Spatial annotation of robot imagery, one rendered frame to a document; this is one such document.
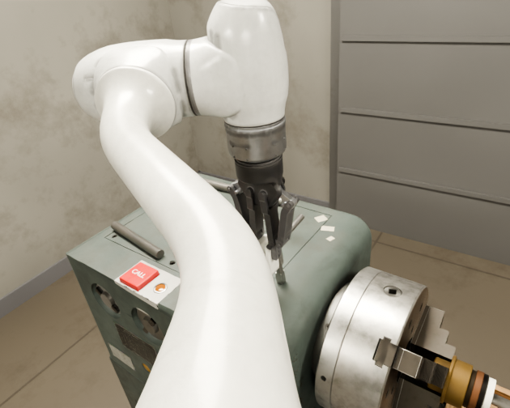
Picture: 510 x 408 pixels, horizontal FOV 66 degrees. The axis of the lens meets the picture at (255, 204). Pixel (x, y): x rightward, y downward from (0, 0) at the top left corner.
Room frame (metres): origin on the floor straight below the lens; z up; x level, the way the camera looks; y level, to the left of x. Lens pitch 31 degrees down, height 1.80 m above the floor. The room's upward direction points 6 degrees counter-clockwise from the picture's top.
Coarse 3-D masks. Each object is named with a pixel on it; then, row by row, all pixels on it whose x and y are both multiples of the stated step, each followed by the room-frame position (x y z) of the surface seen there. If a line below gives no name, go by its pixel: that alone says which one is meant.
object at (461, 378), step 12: (444, 360) 0.47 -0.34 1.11; (456, 360) 0.46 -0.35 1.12; (456, 372) 0.44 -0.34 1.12; (468, 372) 0.43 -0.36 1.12; (480, 372) 0.43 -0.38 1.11; (444, 384) 0.42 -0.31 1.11; (456, 384) 0.42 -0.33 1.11; (468, 384) 0.41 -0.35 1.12; (480, 384) 0.41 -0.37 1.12; (444, 396) 0.42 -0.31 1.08; (456, 396) 0.41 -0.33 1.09; (468, 396) 0.40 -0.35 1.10; (480, 396) 0.39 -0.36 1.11
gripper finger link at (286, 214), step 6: (288, 204) 0.51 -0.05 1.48; (282, 210) 0.52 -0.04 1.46; (288, 210) 0.51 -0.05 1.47; (294, 210) 0.53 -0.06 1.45; (282, 216) 0.52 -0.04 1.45; (288, 216) 0.52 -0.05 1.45; (282, 222) 0.52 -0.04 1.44; (288, 222) 0.52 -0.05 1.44; (282, 228) 0.52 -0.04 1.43; (288, 228) 0.53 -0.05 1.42; (282, 234) 0.52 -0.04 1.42; (288, 234) 0.53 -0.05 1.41; (282, 240) 0.52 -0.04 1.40; (282, 246) 0.52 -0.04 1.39
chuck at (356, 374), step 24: (384, 288) 0.55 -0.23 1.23; (408, 288) 0.55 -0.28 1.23; (360, 312) 0.51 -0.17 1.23; (384, 312) 0.50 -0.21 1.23; (408, 312) 0.49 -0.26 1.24; (360, 336) 0.47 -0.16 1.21; (384, 336) 0.46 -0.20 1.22; (408, 336) 0.50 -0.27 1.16; (360, 360) 0.44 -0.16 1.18; (336, 384) 0.44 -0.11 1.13; (360, 384) 0.42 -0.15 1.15; (384, 384) 0.40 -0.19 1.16
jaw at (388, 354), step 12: (384, 348) 0.44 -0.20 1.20; (396, 348) 0.44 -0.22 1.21; (384, 360) 0.43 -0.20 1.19; (396, 360) 0.43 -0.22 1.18; (408, 360) 0.42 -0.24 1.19; (420, 360) 0.42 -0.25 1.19; (408, 372) 0.41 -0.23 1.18; (420, 372) 0.43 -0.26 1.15; (432, 372) 0.42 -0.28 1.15; (444, 372) 0.43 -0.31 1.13; (432, 384) 0.42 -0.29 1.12
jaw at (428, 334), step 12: (432, 312) 0.58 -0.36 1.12; (420, 324) 0.56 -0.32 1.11; (432, 324) 0.55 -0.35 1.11; (420, 336) 0.53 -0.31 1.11; (432, 336) 0.53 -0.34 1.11; (444, 336) 0.52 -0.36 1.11; (408, 348) 0.53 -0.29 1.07; (420, 348) 0.51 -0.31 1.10; (432, 348) 0.50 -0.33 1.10; (444, 348) 0.50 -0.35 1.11; (432, 360) 0.50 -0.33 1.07
